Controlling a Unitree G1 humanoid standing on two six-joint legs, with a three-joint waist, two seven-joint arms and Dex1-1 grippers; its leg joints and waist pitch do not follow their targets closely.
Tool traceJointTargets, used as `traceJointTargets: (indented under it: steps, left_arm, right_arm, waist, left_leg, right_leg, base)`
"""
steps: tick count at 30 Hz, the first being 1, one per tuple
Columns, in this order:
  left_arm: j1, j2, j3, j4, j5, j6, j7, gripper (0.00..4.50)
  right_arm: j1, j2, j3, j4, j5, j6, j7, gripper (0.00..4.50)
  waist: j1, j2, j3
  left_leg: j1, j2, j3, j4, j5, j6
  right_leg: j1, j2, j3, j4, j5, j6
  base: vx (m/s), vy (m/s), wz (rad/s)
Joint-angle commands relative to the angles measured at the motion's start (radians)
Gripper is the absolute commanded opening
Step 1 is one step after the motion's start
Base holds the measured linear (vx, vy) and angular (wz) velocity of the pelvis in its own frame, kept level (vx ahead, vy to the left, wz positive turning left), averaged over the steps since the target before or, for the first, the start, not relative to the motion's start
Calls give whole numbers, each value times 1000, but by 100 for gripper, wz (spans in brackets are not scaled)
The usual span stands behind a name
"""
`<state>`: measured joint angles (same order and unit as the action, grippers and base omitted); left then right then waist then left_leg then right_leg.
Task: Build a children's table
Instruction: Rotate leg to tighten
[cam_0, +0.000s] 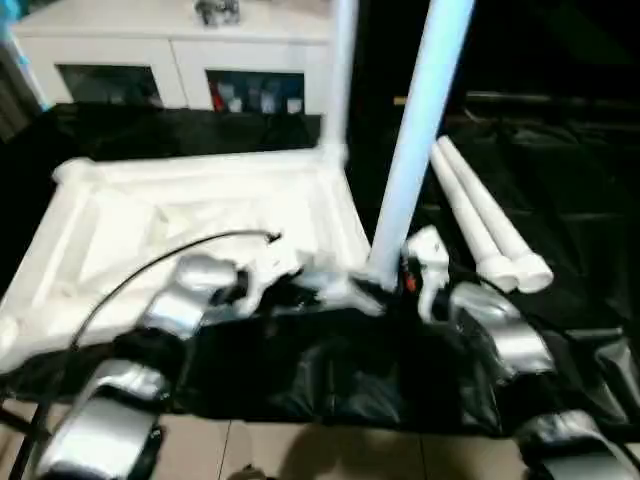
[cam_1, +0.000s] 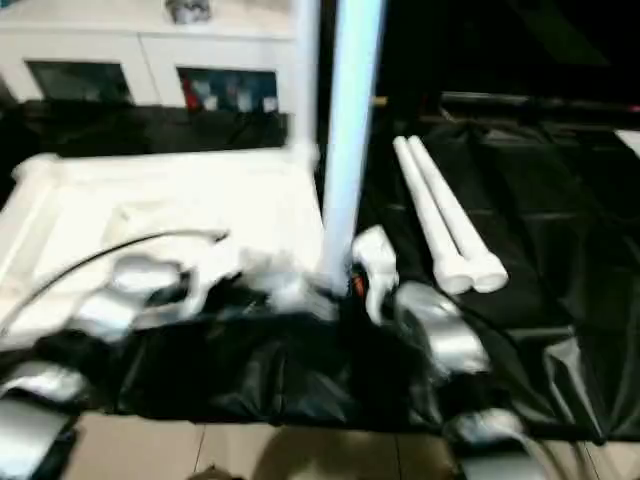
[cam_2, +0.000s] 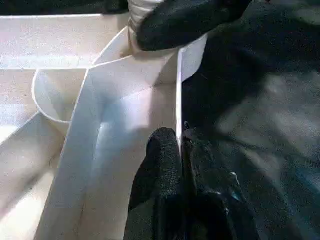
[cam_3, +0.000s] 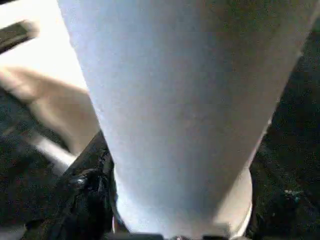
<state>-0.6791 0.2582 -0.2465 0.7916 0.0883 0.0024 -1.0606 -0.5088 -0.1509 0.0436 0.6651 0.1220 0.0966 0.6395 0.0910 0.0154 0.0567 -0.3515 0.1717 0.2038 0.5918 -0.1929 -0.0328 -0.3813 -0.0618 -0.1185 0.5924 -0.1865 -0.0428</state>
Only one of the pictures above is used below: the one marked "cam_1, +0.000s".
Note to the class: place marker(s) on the dark metal rail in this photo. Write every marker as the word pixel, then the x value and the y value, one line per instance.
pixel 540 102

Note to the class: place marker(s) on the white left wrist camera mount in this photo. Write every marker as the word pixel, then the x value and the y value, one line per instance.
pixel 210 270

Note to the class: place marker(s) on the white cabinet with glass doors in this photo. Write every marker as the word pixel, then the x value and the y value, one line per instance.
pixel 150 45

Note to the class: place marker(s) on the small tan label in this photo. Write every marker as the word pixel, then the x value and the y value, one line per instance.
pixel 381 101

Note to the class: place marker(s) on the white flat board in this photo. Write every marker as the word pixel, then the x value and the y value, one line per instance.
pixel 630 140

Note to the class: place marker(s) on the white plastic table top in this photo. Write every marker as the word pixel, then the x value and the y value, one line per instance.
pixel 175 200

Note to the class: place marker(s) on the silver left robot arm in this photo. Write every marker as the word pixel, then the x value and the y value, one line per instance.
pixel 100 310

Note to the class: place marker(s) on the dark round robot part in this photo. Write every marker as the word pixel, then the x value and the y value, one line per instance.
pixel 212 473

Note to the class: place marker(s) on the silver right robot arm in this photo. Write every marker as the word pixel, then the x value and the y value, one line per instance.
pixel 450 340

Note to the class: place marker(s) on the black cloth mat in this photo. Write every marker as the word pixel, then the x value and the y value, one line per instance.
pixel 325 370

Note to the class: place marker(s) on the dark crumpled bag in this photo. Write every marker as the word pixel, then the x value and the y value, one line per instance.
pixel 184 10

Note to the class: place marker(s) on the white plastic table leg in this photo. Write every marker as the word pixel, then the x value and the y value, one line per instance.
pixel 304 75
pixel 350 125
pixel 460 215
pixel 430 210

